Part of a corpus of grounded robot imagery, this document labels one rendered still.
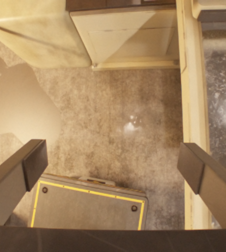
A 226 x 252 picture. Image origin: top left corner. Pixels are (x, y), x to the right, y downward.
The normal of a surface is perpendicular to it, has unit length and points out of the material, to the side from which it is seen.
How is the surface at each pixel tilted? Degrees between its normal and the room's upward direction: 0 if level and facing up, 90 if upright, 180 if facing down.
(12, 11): 0
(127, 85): 0
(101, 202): 0
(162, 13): 90
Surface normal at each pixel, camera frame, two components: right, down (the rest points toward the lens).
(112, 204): -0.11, -0.12
